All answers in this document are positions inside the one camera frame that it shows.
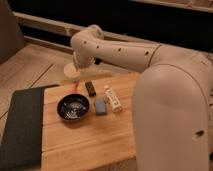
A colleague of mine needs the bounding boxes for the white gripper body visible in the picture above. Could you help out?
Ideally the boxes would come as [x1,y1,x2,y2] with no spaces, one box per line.
[73,51,95,70]

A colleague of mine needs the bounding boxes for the white ceramic cup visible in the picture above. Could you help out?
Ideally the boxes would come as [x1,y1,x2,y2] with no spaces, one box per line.
[63,63,81,82]

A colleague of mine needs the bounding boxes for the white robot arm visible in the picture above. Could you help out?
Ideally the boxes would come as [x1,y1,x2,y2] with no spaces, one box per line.
[70,25,213,171]

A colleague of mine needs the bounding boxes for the dark ceramic bowl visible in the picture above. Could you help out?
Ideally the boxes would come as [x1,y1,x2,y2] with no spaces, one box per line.
[57,94,90,121]

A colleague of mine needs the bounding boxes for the black rectangular block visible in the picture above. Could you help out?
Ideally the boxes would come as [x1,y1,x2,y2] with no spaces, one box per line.
[85,81,96,97]

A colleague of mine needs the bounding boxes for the white tube bottle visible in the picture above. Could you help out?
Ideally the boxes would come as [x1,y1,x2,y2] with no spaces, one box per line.
[104,85,122,113]

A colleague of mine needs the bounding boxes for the blue sponge block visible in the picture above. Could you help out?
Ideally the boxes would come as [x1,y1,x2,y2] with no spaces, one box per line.
[95,98,107,115]

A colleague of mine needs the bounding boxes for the wooden cutting board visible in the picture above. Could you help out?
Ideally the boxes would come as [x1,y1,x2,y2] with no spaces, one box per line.
[41,73,139,171]

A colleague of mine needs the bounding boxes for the dark grey mat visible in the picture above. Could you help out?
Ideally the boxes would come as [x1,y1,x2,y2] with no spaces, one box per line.
[0,84,56,171]

